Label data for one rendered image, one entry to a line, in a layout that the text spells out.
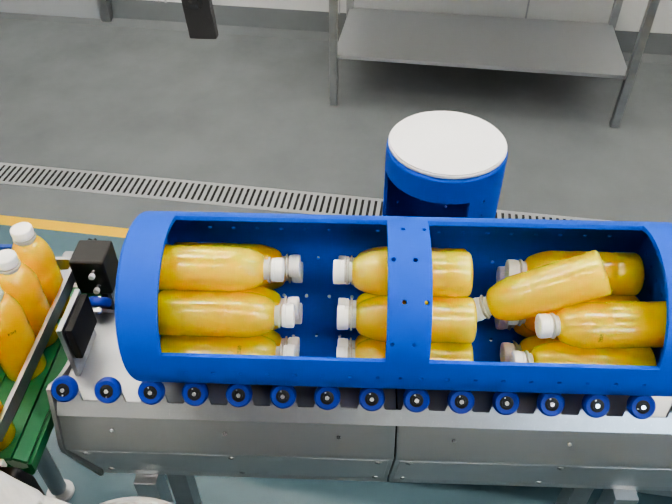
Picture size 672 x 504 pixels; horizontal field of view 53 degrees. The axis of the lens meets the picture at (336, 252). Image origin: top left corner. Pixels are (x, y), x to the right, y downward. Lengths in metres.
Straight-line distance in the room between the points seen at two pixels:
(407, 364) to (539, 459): 0.36
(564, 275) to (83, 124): 3.13
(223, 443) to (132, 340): 0.30
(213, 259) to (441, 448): 0.52
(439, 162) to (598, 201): 1.84
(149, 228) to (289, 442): 0.45
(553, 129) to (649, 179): 0.56
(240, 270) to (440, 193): 0.63
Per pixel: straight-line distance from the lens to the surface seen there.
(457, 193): 1.53
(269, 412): 1.19
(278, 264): 1.06
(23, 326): 1.30
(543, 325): 1.09
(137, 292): 1.03
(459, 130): 1.66
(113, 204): 3.23
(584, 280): 1.08
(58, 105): 4.09
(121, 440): 1.30
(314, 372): 1.04
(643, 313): 1.13
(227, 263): 1.05
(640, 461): 1.34
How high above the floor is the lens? 1.91
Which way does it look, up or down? 43 degrees down
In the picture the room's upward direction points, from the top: straight up
